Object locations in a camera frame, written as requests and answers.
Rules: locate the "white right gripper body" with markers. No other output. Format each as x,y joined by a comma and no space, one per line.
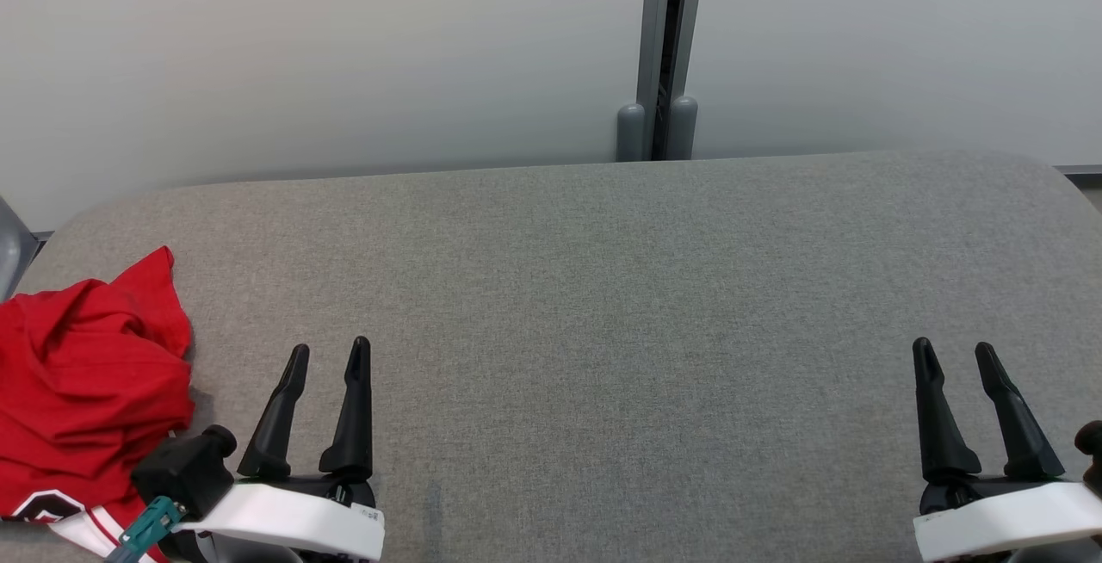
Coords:
1007,520

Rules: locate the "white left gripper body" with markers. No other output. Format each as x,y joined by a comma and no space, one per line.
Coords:
293,520

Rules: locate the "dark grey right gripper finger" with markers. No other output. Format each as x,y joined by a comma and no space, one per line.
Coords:
1024,438
940,434

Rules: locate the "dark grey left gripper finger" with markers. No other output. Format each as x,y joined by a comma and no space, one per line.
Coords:
353,425
274,429

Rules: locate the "red shirt with white trim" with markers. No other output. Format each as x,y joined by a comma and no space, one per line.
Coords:
86,374

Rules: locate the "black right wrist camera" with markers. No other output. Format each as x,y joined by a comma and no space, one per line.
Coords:
1092,451

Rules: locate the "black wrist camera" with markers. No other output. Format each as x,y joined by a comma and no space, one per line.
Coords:
1092,451
185,468

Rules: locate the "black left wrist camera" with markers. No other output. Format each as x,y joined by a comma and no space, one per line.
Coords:
185,468

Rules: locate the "grey metal partition post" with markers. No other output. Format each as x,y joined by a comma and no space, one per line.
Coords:
653,29

